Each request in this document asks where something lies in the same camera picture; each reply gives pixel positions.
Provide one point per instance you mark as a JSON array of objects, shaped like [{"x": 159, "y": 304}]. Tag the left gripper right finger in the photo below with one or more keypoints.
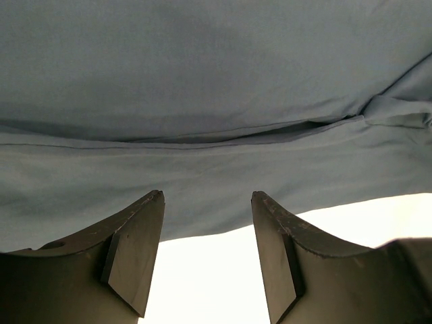
[{"x": 311, "y": 276}]

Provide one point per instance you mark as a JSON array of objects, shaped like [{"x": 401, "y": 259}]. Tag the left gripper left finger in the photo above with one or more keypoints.
[{"x": 101, "y": 274}]

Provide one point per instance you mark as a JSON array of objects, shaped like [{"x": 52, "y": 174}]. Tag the teal blue t shirt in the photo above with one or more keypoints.
[{"x": 316, "y": 103}]

